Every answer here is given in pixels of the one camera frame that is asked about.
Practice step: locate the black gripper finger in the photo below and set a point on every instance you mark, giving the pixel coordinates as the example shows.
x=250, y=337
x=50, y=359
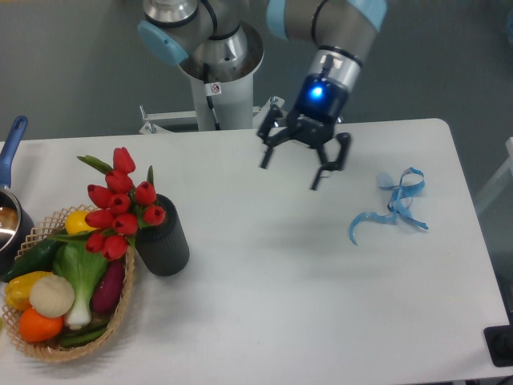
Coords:
x=344, y=139
x=273, y=131

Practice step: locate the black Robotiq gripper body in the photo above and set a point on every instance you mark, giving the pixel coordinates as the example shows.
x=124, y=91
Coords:
x=315, y=112

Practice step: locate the red tulip bouquet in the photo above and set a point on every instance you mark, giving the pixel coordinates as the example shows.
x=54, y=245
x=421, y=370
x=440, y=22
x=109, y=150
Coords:
x=123, y=208

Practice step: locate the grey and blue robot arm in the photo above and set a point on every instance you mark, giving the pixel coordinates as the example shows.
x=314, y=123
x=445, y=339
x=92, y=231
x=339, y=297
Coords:
x=342, y=31

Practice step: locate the dark grey ribbed vase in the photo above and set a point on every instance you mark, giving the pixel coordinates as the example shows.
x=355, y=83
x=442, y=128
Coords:
x=164, y=248

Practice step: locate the light blue ribbon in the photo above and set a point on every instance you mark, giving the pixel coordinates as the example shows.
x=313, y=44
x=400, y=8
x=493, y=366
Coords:
x=402, y=193

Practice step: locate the green bok choy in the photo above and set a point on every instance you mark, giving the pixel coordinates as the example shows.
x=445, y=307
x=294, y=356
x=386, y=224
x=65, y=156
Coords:
x=84, y=271

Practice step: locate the purple sweet potato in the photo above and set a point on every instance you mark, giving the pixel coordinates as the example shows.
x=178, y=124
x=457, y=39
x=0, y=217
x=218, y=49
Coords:
x=107, y=294

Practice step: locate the woven wicker basket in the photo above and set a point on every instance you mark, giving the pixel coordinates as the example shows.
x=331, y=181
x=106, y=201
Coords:
x=53, y=351

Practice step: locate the black device at table edge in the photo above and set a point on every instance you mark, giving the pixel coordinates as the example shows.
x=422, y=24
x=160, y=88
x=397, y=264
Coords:
x=499, y=344

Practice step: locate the green cucumber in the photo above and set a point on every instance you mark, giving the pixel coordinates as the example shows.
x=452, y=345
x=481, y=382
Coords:
x=39, y=257

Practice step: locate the green bean pods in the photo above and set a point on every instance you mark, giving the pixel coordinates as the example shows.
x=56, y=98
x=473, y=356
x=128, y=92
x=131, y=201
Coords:
x=84, y=336

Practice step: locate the yellow bell pepper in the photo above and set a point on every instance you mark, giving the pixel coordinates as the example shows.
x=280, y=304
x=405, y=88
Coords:
x=18, y=289

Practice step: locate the orange fruit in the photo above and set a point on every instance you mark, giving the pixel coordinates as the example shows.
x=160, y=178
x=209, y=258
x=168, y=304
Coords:
x=34, y=327

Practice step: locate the blue handled saucepan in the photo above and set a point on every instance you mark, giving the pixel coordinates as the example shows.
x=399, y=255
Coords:
x=16, y=224

